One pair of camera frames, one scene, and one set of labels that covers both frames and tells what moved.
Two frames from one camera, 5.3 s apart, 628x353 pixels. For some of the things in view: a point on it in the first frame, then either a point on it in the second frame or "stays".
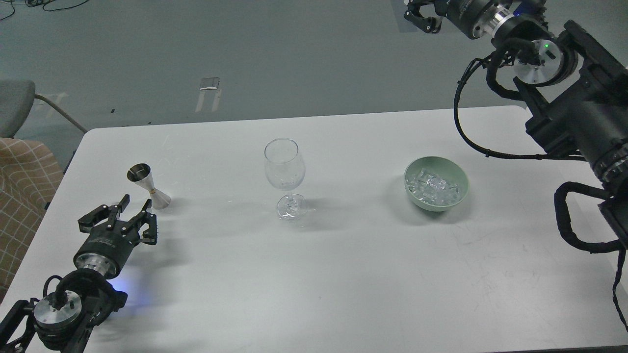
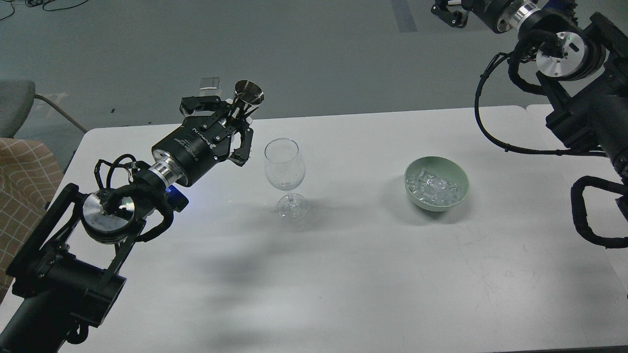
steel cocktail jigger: [141, 173] -> [248, 91]
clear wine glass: [285, 168] stays
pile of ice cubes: [431, 189] stays
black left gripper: [109, 246] -> [201, 141]
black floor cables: [32, 3] stays
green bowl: [434, 184] stays
